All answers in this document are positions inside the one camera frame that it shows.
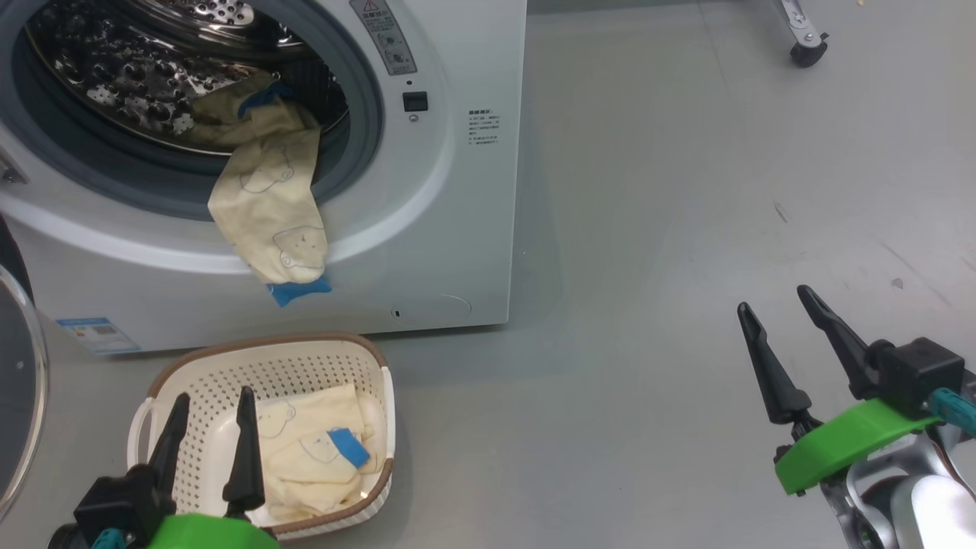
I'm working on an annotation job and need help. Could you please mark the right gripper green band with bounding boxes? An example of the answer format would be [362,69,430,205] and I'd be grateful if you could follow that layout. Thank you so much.
[737,284,945,496]

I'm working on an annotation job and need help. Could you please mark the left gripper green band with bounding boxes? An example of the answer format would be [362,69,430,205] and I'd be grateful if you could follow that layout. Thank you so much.
[145,386,281,549]

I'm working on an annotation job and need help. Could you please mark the cream bear print garment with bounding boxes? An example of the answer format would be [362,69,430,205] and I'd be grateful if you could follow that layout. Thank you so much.
[255,383,378,523]
[189,72,334,308]

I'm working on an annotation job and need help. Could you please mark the black round glass washer door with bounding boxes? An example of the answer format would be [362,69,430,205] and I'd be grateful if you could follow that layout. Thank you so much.
[0,217,50,527]

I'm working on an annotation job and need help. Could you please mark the white front-load washing machine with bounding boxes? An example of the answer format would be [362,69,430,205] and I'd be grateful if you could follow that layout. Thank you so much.
[0,0,528,355]

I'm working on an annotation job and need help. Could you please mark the stainless steel washing machine drum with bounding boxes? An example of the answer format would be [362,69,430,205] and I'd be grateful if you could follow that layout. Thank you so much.
[25,0,350,157]

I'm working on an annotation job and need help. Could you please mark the cream perforated laundry basket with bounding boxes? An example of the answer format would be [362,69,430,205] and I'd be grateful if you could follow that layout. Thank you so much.
[127,332,396,541]

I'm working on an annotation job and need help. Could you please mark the blue energy label sticker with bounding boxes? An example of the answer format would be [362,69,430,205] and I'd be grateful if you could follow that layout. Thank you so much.
[56,316,142,355]

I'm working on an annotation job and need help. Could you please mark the metal partition leg with caster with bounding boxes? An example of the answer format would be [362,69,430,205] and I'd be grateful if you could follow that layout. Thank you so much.
[774,0,830,68]

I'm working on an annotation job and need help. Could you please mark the grey warning sticker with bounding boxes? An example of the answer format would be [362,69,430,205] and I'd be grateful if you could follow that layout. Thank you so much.
[350,0,419,76]

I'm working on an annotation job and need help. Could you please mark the teal plug right camera cable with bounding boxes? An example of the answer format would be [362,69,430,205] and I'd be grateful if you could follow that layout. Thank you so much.
[930,387,976,439]

